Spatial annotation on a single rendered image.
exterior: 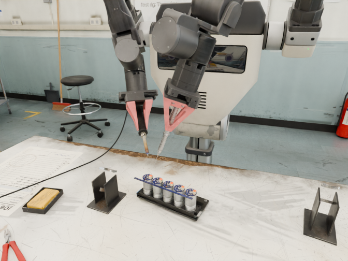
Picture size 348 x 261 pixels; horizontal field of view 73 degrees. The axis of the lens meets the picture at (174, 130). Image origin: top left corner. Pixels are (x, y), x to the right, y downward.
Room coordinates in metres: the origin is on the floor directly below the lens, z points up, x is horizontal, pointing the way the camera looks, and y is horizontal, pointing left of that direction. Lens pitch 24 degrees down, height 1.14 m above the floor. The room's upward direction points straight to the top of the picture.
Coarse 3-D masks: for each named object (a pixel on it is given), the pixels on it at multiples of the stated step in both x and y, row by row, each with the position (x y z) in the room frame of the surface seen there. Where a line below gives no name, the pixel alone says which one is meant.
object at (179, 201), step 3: (177, 192) 0.41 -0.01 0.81; (180, 192) 0.41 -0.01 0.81; (183, 192) 0.41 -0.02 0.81; (174, 195) 0.42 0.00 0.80; (177, 195) 0.41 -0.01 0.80; (174, 198) 0.42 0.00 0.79; (177, 198) 0.41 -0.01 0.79; (180, 198) 0.41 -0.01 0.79; (183, 198) 0.42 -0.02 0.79; (174, 201) 0.42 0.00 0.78; (177, 201) 0.41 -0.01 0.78; (180, 201) 0.41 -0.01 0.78; (183, 201) 0.42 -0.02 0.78; (174, 204) 0.42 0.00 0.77; (177, 204) 0.41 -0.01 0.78; (180, 204) 0.41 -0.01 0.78; (183, 204) 0.42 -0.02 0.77
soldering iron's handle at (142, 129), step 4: (136, 108) 0.64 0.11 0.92; (140, 108) 0.64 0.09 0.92; (140, 112) 0.62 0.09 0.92; (140, 116) 0.61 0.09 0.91; (140, 120) 0.59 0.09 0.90; (140, 124) 0.58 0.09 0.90; (144, 124) 0.59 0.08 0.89; (140, 128) 0.57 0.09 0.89; (144, 128) 0.57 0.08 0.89; (140, 132) 0.56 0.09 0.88
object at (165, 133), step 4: (172, 108) 0.47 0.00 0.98; (176, 108) 0.47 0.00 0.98; (172, 112) 0.47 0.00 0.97; (176, 112) 0.47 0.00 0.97; (172, 116) 0.47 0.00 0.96; (172, 120) 0.47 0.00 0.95; (164, 132) 0.47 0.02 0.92; (168, 132) 0.47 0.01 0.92; (164, 136) 0.47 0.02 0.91; (164, 140) 0.47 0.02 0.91; (160, 144) 0.47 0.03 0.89; (164, 144) 0.47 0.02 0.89; (160, 148) 0.47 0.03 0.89
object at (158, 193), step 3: (156, 180) 0.45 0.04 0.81; (153, 183) 0.44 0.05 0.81; (162, 183) 0.44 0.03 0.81; (153, 186) 0.44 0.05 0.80; (162, 186) 0.44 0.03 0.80; (153, 189) 0.44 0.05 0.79; (156, 189) 0.44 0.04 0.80; (159, 189) 0.44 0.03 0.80; (162, 189) 0.44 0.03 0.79; (153, 192) 0.44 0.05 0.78; (156, 192) 0.44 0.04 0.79; (159, 192) 0.44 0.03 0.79; (162, 192) 0.44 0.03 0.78; (153, 195) 0.44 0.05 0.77; (156, 195) 0.44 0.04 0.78; (159, 195) 0.44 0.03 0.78; (162, 195) 0.44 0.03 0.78
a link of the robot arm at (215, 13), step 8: (192, 0) 0.48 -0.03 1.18; (200, 0) 0.47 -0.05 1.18; (208, 0) 0.46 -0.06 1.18; (216, 0) 0.45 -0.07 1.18; (224, 0) 0.44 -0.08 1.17; (232, 0) 0.45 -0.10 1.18; (240, 0) 0.47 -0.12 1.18; (192, 8) 0.48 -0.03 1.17; (200, 8) 0.47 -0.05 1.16; (208, 8) 0.45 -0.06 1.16; (216, 8) 0.44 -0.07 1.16; (224, 8) 0.44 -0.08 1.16; (200, 16) 0.47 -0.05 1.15; (208, 16) 0.46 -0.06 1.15; (216, 16) 0.44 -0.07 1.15; (216, 24) 0.45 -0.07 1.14
